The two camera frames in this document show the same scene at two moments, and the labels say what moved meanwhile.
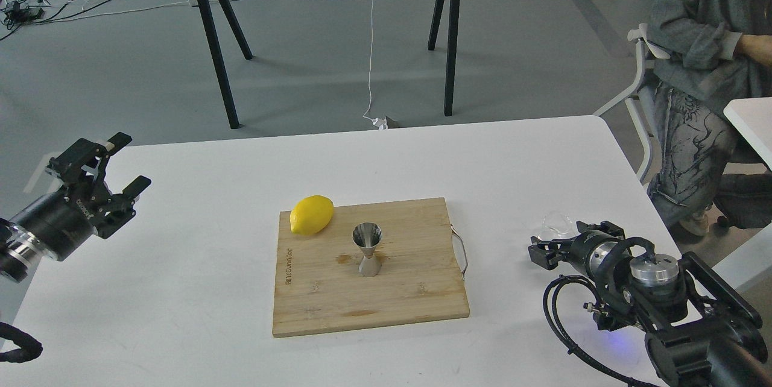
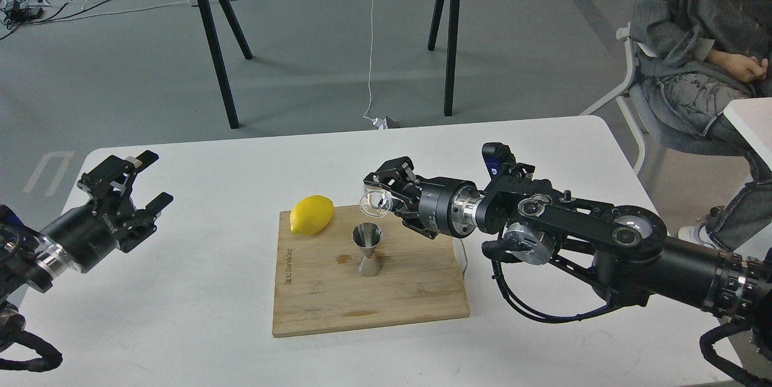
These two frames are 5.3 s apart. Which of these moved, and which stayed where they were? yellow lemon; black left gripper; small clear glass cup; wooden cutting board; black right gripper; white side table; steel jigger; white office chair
Moved: black left gripper; small clear glass cup; white office chair; black right gripper
Stayed: steel jigger; wooden cutting board; yellow lemon; white side table
